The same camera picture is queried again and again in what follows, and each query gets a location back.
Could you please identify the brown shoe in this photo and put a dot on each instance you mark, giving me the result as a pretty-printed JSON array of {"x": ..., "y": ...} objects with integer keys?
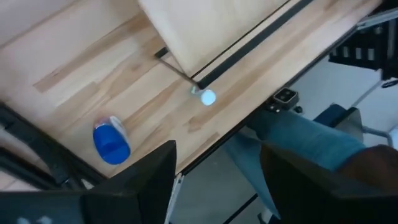
[{"x": 373, "y": 168}]

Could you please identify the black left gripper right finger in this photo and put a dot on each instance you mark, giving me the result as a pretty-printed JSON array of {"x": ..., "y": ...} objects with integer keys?
[{"x": 304, "y": 199}]

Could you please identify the person's leg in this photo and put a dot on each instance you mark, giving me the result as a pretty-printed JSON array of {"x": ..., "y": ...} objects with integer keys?
[{"x": 295, "y": 137}]

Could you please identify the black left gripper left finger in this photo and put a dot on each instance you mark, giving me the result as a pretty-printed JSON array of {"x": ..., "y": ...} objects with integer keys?
[{"x": 140, "y": 193}]

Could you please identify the silver table leg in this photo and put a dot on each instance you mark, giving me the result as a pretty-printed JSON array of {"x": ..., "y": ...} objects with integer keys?
[{"x": 172, "y": 199}]

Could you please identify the bottle with big blue cap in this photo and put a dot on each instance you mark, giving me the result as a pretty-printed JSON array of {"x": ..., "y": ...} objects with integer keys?
[{"x": 110, "y": 146}]

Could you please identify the small black table-edge camera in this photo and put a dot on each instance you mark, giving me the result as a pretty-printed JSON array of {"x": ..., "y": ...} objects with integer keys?
[{"x": 284, "y": 97}]

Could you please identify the small bottle pale blue cap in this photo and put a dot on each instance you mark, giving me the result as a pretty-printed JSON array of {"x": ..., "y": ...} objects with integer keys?
[{"x": 208, "y": 97}]

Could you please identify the silver aluminium bar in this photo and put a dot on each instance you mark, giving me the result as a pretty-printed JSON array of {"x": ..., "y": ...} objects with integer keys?
[{"x": 377, "y": 18}]

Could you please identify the light wooden board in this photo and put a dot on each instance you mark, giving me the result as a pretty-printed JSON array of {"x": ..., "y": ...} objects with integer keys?
[{"x": 202, "y": 31}]

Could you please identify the black equipment rack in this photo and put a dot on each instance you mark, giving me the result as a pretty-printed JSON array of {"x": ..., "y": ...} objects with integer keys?
[{"x": 390, "y": 56}]

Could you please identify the black aluminium table frame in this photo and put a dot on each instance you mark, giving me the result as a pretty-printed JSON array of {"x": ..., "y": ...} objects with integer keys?
[{"x": 46, "y": 146}]

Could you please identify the dark office chair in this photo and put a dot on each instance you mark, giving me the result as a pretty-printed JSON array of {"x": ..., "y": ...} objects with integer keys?
[{"x": 342, "y": 116}]

